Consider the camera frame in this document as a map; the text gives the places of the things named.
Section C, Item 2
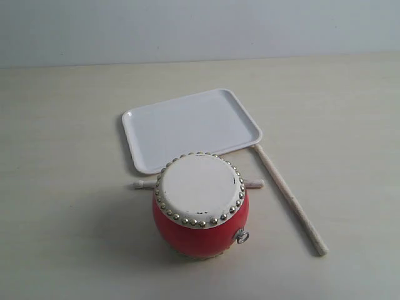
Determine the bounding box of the white plastic tray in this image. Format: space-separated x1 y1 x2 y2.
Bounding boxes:
121 88 263 174

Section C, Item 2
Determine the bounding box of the red small drum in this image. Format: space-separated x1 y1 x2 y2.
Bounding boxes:
152 152 249 259

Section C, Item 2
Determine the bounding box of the white wooden drumstick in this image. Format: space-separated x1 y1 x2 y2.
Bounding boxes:
253 144 329 257
132 179 265 189

